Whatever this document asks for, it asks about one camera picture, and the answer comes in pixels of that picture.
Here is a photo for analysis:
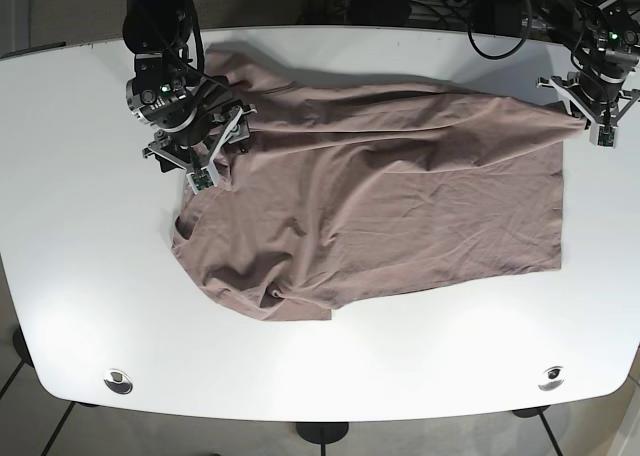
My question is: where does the right chrome table grommet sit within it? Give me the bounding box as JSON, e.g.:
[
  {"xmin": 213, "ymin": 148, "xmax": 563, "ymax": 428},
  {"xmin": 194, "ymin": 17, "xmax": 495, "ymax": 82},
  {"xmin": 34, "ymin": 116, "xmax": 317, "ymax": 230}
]
[{"xmin": 537, "ymin": 366, "xmax": 566, "ymax": 392}]

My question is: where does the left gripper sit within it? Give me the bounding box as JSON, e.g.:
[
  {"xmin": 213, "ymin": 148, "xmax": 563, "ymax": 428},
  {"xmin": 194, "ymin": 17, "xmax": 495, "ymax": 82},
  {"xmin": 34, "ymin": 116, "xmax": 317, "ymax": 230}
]
[{"xmin": 536, "ymin": 45, "xmax": 639, "ymax": 131}]

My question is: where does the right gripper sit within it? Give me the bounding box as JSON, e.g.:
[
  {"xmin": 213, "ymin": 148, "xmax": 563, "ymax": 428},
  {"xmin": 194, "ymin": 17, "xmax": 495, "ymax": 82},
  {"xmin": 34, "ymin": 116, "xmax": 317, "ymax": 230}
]
[{"xmin": 126, "ymin": 78, "xmax": 257, "ymax": 173}]

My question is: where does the left chrome table grommet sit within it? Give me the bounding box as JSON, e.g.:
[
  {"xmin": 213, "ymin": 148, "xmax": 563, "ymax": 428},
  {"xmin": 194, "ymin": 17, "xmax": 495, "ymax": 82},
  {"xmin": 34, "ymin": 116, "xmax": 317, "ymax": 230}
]
[{"xmin": 103, "ymin": 368, "xmax": 133, "ymax": 395}]

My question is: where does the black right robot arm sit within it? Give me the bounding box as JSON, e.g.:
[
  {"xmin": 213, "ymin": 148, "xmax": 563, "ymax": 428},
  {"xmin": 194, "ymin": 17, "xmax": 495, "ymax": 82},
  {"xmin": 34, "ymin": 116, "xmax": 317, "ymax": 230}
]
[{"xmin": 122, "ymin": 0, "xmax": 254, "ymax": 180}]

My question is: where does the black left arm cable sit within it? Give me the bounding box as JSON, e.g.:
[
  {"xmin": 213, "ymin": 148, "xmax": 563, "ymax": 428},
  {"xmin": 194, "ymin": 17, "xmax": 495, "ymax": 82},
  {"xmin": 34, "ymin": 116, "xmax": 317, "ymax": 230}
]
[{"xmin": 467, "ymin": 0, "xmax": 616, "ymax": 127}]

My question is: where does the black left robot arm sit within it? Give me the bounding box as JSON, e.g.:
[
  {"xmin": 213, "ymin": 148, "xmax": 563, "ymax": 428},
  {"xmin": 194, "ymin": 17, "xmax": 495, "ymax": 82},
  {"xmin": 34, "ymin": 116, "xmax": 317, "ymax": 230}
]
[{"xmin": 531, "ymin": 0, "xmax": 639, "ymax": 148}]

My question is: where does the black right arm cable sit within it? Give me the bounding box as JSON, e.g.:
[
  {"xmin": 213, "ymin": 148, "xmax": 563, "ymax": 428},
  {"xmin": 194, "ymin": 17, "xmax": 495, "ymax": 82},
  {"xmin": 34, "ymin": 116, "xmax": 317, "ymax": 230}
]
[{"xmin": 129, "ymin": 0, "xmax": 236, "ymax": 122}]

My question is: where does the black table base foot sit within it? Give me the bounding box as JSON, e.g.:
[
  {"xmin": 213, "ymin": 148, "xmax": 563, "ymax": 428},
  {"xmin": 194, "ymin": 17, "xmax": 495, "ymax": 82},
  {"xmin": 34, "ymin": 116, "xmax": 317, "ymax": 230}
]
[{"xmin": 295, "ymin": 422, "xmax": 349, "ymax": 445}]

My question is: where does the chrome table grommet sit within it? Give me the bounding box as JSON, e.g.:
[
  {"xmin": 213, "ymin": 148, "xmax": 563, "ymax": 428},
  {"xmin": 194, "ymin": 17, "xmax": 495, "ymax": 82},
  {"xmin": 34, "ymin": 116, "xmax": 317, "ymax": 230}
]
[
  {"xmin": 537, "ymin": 366, "xmax": 566, "ymax": 392},
  {"xmin": 103, "ymin": 368, "xmax": 133, "ymax": 395}
]

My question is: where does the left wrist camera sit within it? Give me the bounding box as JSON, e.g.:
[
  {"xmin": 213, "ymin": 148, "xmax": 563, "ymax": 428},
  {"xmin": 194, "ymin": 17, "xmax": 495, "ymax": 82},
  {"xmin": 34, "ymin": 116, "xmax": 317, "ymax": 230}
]
[{"xmin": 589, "ymin": 124, "xmax": 617, "ymax": 148}]

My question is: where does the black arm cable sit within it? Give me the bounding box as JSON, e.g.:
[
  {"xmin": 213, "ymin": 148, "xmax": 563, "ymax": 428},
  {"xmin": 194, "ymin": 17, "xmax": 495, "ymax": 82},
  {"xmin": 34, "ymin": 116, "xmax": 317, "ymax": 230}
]
[
  {"xmin": 467, "ymin": 0, "xmax": 616, "ymax": 127},
  {"xmin": 129, "ymin": 0, "xmax": 236, "ymax": 122}
]

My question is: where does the mauve brown T-shirt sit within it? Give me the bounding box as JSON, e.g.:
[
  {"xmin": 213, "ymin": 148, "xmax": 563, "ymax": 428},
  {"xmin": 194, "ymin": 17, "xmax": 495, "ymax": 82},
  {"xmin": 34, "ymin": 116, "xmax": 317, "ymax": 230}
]
[{"xmin": 172, "ymin": 52, "xmax": 583, "ymax": 321}]

